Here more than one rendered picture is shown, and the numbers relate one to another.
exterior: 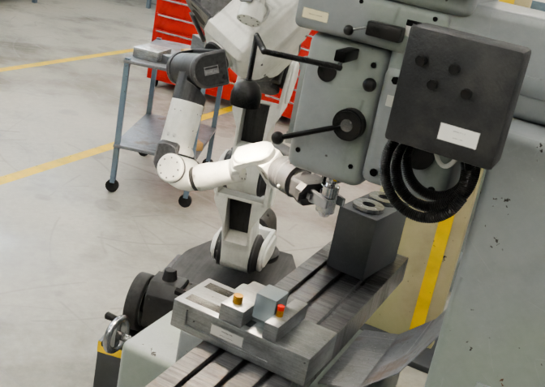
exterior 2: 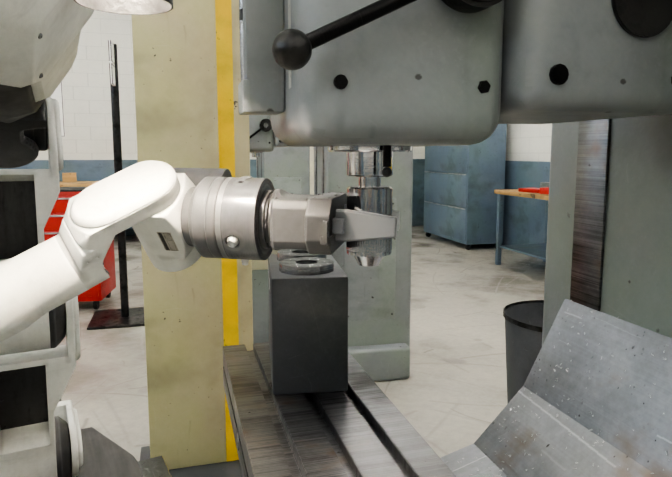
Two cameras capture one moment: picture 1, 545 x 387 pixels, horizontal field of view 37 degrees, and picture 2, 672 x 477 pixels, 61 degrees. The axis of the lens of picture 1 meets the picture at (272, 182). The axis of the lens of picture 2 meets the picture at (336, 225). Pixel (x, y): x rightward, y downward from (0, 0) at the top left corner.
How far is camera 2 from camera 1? 154 cm
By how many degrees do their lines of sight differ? 39
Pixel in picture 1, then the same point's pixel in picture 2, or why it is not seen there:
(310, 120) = not seen: outside the picture
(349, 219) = (296, 295)
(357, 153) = (491, 49)
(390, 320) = (202, 450)
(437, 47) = not seen: outside the picture
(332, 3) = not seen: outside the picture
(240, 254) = (39, 464)
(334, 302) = (376, 446)
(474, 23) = not seen: outside the picture
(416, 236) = (203, 343)
